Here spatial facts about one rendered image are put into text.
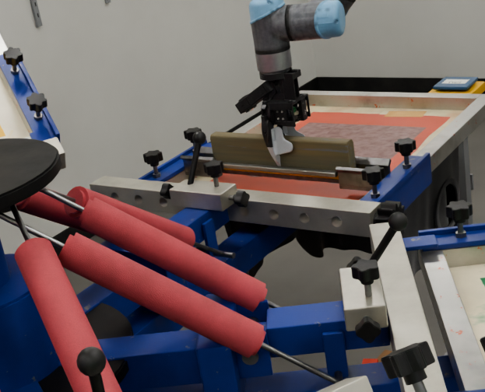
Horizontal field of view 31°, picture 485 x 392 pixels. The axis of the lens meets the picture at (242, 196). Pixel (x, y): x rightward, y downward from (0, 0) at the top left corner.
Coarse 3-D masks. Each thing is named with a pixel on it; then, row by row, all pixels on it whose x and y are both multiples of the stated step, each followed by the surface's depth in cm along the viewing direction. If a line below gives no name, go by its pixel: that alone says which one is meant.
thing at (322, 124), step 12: (312, 120) 240; (324, 120) 238; (336, 120) 236; (348, 120) 235; (360, 120) 233; (300, 132) 231; (312, 132) 229; (324, 132) 228; (336, 132) 226; (348, 132) 225; (228, 180) 206; (240, 180) 204; (252, 180) 203; (264, 180) 202; (276, 180) 201; (288, 180) 200
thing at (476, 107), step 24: (312, 96) 251; (336, 96) 246; (360, 96) 242; (384, 96) 238; (408, 96) 234; (432, 96) 231; (456, 96) 228; (480, 96) 224; (456, 120) 210; (480, 120) 216; (432, 144) 197; (456, 144) 203; (432, 168) 192
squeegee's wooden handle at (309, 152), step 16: (224, 144) 199; (240, 144) 196; (256, 144) 194; (304, 144) 186; (320, 144) 184; (336, 144) 182; (352, 144) 182; (224, 160) 201; (240, 160) 198; (256, 160) 196; (272, 160) 193; (288, 160) 191; (304, 160) 188; (320, 160) 186; (336, 160) 183; (352, 160) 183
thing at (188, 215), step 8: (184, 208) 170; (192, 208) 170; (176, 216) 167; (184, 216) 167; (192, 216) 166; (200, 216) 166; (208, 216) 167; (216, 216) 170; (224, 216) 172; (184, 224) 163; (192, 224) 163; (200, 224) 166; (216, 224) 170; (224, 224) 172; (200, 232) 166; (200, 240) 166
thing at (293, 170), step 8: (232, 168) 199; (240, 168) 197; (248, 168) 196; (256, 168) 195; (264, 168) 194; (272, 168) 192; (280, 168) 191; (288, 168) 191; (296, 168) 190; (320, 176) 186; (328, 176) 185; (336, 176) 184
